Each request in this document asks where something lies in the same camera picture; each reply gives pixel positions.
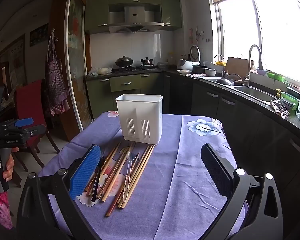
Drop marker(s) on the green wall cabinets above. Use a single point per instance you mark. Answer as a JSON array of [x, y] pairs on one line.
[[96, 10]]

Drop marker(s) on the person's left forearm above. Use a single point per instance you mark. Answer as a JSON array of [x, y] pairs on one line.
[[0, 205]]

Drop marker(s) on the white bag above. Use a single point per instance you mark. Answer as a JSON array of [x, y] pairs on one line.
[[102, 70]]

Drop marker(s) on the white bowl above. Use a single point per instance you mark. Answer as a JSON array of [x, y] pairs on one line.
[[210, 72]]

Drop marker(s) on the pink dish cloth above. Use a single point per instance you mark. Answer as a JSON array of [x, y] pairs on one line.
[[198, 75]]

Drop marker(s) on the brown rag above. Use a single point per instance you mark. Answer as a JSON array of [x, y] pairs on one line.
[[278, 108]]

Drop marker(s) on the gas stove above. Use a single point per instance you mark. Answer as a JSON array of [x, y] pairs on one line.
[[137, 69]]

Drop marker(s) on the person's left hand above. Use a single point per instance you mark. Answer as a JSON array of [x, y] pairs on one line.
[[10, 165]]

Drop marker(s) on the small steel faucet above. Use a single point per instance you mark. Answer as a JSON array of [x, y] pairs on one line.
[[223, 70]]

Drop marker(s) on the dark pan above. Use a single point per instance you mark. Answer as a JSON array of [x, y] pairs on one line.
[[225, 81]]

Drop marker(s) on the red chair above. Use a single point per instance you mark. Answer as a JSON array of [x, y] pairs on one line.
[[30, 102]]

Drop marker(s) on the metal spoon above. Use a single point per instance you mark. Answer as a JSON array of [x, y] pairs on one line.
[[133, 158]]

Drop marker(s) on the checked apron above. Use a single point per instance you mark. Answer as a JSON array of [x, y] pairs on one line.
[[55, 80]]

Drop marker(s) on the black wok with lid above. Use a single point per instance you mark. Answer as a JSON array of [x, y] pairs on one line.
[[124, 61]]

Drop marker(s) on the pile of wooden chopsticks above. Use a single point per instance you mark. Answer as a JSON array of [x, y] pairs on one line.
[[142, 165]]

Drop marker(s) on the tall steel faucet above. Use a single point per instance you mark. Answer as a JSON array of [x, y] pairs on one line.
[[247, 72]]

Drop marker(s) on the dark wall picture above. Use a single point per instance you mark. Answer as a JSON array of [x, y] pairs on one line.
[[38, 35]]

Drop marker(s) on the wooden cutting board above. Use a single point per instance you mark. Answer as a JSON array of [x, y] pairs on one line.
[[237, 66]]

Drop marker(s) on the dark cooking pot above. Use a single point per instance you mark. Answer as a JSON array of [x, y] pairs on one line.
[[198, 69]]

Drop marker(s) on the purple floral tablecloth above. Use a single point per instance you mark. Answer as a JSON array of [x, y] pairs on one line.
[[185, 167]]

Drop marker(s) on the sliding glass door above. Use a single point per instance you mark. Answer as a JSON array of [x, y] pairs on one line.
[[76, 55]]

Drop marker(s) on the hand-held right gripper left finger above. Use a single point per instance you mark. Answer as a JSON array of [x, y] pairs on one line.
[[85, 172]]

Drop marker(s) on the wall poster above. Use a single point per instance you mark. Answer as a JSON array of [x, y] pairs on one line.
[[17, 62]]

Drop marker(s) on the black fork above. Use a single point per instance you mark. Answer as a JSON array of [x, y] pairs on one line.
[[96, 182]]

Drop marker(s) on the green patterned bowl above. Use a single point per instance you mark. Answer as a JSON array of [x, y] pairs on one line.
[[290, 102]]

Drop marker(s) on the dark base cabinets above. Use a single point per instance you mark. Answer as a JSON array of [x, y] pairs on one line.
[[205, 102]]

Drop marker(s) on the white plate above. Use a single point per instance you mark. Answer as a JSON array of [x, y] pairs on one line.
[[184, 71]]

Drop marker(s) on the white plastic utensil holder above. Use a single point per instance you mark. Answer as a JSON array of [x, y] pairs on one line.
[[140, 112]]

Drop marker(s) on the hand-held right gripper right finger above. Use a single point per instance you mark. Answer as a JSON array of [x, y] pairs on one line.
[[216, 170]]

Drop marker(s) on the yellow pump bottle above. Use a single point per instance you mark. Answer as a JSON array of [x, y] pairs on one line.
[[278, 93]]

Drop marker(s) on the white rice cooker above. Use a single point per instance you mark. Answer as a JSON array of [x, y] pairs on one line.
[[185, 65]]

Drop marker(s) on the green plastic containers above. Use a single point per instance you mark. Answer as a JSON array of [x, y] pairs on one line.
[[275, 75]]

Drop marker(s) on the green base cabinets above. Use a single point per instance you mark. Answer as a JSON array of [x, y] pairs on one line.
[[125, 82]]

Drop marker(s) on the steel double sink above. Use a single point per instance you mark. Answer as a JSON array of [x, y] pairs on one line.
[[255, 93]]

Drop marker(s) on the steel range hood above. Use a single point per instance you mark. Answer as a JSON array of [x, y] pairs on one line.
[[135, 17]]

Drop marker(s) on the yellow basket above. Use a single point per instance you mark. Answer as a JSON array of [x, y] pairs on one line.
[[220, 63]]

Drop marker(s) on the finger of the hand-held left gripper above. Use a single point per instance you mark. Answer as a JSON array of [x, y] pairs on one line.
[[36, 130], [23, 122]]

